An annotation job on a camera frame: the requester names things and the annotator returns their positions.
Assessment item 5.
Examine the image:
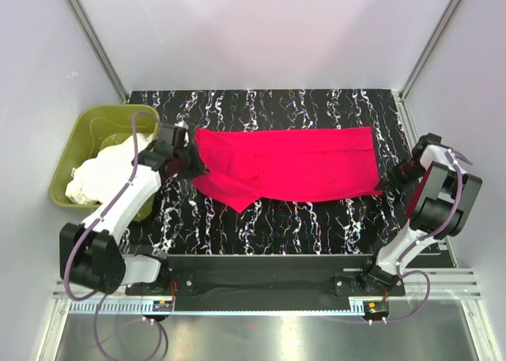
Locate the olive green plastic tub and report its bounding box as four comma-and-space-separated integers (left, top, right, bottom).
49, 104, 160, 214

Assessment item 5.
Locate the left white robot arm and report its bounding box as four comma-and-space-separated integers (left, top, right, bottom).
59, 122, 207, 299

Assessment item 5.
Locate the right orange connector box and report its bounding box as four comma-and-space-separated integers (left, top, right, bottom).
364, 300, 390, 321

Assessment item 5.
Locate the aluminium frame rail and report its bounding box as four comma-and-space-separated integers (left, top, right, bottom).
52, 269, 481, 318

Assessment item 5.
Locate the white t shirt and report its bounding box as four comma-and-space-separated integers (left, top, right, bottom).
65, 135, 134, 205

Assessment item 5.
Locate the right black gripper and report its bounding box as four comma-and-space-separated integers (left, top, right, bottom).
373, 158, 426, 194

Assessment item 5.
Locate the orange connector box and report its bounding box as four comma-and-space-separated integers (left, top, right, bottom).
152, 298, 175, 312
364, 300, 390, 321

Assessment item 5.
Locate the pink t shirt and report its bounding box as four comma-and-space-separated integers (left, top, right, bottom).
194, 127, 380, 212

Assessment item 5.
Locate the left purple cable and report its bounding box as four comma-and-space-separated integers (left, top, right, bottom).
62, 111, 171, 357

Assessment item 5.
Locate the left orange connector box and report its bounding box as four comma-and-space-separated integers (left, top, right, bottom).
152, 298, 175, 312

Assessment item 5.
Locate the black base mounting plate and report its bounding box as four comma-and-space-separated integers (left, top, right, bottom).
125, 253, 404, 313

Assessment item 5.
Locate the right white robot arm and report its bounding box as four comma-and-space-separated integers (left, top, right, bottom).
357, 133, 482, 295

